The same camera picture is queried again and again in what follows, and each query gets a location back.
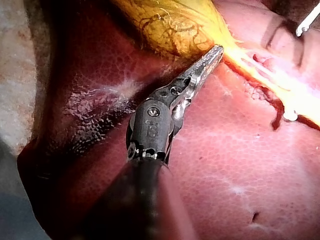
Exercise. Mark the left arm instrument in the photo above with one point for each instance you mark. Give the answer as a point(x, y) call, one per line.
point(152, 125)

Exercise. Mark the left arm instrument jaw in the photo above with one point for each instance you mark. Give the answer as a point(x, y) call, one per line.
point(206, 57)
point(205, 75)

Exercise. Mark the gallbladder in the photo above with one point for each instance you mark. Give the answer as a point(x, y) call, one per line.
point(170, 25)

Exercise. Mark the dark red liver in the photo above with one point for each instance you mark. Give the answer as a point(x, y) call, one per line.
point(237, 162)

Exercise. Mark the white cloth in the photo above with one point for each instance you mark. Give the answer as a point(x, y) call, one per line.
point(15, 75)

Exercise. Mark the white clip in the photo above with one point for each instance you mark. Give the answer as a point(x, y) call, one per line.
point(308, 18)
point(290, 115)

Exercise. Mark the dark left arm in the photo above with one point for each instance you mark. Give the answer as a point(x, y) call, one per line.
point(140, 200)

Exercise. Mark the thin tube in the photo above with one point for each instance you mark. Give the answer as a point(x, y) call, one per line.
point(300, 100)

